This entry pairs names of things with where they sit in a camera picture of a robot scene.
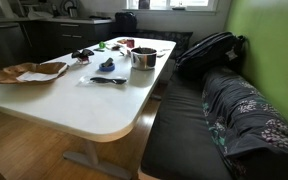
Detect grey table leg base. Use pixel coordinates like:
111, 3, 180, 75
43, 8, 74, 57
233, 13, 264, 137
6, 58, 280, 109
62, 139, 133, 180

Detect black bag by window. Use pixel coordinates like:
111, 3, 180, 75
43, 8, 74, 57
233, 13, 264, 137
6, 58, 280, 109
114, 11, 138, 34

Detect stainless steel pot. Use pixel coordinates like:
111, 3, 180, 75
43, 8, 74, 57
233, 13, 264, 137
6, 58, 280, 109
130, 47, 158, 71

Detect brown paper bag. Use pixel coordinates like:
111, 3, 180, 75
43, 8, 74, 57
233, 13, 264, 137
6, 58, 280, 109
0, 61, 70, 85

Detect stainless dishwasher front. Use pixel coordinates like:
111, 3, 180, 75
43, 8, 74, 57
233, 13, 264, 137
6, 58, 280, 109
0, 22, 28, 74

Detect dark patterned pillow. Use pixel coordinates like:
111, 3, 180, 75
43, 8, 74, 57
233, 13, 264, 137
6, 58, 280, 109
135, 29, 194, 61

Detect small clear red container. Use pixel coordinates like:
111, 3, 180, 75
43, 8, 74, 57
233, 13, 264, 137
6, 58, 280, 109
77, 55, 91, 65

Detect red cup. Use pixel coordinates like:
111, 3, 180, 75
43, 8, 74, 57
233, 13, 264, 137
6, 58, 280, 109
126, 38, 136, 49

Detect clear plastic package black cutlery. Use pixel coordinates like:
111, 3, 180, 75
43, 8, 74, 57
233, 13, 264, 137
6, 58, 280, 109
79, 75, 129, 87

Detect black sunglasses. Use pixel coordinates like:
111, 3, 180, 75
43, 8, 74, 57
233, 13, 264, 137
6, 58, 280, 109
71, 48, 95, 59

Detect metal kettle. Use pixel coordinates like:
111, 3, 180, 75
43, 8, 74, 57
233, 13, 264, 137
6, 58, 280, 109
66, 5, 79, 19

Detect dark bench seat cushion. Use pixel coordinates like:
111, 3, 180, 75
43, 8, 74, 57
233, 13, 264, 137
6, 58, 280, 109
140, 71, 233, 180

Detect dark floral blanket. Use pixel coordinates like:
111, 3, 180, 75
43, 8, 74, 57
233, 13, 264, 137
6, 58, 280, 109
201, 65, 288, 180

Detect black backpack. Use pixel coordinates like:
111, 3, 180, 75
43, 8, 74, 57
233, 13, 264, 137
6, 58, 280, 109
175, 31, 248, 80

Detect white paper sheet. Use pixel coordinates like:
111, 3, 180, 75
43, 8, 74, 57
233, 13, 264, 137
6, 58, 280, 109
15, 64, 68, 83

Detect white window frame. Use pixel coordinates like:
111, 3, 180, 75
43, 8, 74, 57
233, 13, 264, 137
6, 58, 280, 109
123, 0, 219, 15

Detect dark kitchen cabinet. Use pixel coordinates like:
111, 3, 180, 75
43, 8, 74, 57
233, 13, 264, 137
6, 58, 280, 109
19, 18, 114, 63

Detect small black object in tape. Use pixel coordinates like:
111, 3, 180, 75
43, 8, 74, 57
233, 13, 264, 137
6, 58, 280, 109
103, 57, 114, 68

